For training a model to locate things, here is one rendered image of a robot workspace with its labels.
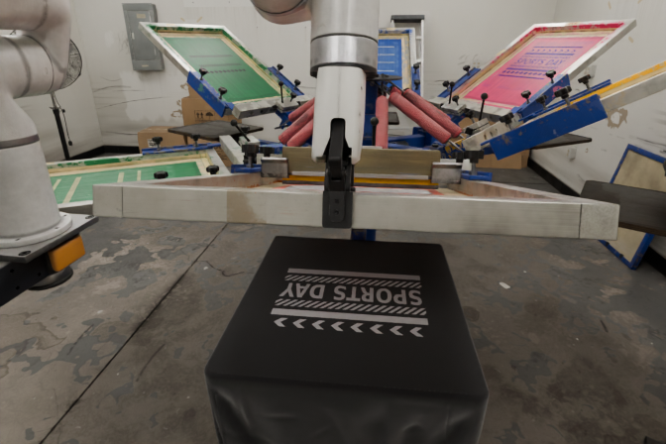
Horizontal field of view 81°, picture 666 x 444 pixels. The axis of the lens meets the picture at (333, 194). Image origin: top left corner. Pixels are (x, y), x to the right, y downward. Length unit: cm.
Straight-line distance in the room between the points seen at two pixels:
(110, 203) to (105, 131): 591
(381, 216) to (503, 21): 493
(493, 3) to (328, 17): 486
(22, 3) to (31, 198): 29
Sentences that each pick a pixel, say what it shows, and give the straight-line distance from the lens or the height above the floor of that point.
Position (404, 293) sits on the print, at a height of 95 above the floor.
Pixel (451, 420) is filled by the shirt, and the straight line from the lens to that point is 73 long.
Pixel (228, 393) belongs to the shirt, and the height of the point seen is 91.
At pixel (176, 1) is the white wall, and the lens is 569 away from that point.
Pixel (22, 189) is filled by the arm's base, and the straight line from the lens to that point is 79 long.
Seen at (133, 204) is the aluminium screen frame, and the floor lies 126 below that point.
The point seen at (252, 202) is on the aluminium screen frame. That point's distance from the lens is 45.
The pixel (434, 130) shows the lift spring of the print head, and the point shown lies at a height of 113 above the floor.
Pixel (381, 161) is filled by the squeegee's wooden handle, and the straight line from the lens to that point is 101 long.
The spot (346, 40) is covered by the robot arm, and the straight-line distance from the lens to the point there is 43.
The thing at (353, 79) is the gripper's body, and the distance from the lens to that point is 41.
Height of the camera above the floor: 144
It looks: 21 degrees down
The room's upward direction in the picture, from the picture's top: straight up
